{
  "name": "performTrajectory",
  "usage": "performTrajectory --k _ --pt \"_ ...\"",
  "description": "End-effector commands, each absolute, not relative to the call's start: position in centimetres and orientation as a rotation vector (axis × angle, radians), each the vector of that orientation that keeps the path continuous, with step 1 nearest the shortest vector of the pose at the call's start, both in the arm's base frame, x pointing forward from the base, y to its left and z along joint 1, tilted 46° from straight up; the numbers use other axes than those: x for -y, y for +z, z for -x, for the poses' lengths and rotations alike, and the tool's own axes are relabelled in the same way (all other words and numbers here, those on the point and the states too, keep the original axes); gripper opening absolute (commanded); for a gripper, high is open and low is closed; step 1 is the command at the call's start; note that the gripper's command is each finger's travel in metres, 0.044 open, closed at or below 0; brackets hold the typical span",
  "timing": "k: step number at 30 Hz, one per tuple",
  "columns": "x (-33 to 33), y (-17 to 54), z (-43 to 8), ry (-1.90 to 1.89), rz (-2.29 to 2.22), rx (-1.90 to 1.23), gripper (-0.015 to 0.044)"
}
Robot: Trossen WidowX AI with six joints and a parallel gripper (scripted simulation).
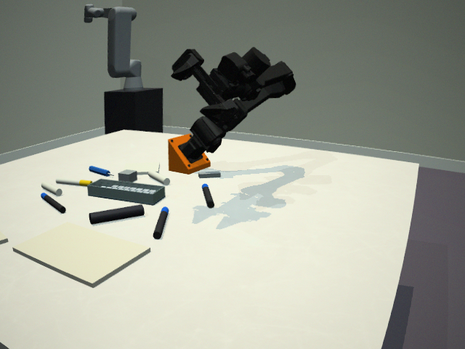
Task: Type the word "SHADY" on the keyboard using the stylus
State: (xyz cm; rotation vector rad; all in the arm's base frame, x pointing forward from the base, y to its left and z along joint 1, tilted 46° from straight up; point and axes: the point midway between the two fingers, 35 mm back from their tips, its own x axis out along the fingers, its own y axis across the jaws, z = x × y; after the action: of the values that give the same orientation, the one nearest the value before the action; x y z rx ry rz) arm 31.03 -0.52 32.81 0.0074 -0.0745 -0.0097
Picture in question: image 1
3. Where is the blue stylus with thin white tip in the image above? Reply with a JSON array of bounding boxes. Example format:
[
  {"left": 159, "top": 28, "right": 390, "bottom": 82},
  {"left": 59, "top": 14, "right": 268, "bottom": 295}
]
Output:
[{"left": 89, "top": 166, "right": 114, "bottom": 177}]

